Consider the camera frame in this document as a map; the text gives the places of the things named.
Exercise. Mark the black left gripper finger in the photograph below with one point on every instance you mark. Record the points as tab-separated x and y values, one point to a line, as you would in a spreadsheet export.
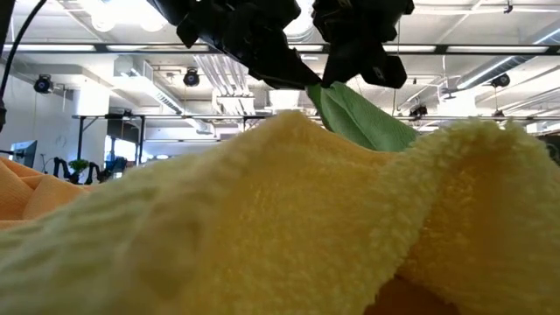
280	65

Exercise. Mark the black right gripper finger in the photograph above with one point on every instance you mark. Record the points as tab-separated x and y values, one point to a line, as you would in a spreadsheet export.
345	65
387	72

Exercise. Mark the green microfiber towel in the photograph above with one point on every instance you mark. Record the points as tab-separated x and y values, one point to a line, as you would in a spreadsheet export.
363	122

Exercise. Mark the yellow microfiber towel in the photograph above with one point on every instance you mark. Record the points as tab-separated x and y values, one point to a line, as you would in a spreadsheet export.
280	219

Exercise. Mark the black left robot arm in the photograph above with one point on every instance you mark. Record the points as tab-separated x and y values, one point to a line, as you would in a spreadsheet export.
3	17

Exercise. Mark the black background robot arm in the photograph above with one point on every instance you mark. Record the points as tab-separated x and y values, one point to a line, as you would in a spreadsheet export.
107	170
65	168

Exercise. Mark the orange microfiber towel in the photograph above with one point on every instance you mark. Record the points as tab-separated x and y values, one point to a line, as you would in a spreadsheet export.
39	192

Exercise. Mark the grey computer monitor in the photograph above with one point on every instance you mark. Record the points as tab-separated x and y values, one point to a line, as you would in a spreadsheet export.
25	154

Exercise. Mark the black horizontal frame rail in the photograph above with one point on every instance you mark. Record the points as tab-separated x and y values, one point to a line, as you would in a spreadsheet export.
481	118

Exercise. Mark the white rectangular air duct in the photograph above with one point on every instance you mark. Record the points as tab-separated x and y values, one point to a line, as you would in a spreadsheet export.
144	94

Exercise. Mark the black ceiling light rail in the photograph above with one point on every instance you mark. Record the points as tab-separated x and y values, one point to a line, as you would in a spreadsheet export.
100	48

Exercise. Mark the black metal frame stand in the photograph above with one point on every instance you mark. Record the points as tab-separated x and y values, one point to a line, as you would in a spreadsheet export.
109	129

